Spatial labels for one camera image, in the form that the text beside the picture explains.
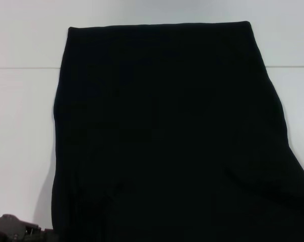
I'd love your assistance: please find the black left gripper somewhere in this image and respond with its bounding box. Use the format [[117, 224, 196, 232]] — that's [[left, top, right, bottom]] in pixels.
[[0, 213, 59, 242]]

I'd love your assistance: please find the black shirt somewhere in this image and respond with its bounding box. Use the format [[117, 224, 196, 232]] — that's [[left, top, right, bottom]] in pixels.
[[52, 21, 304, 242]]

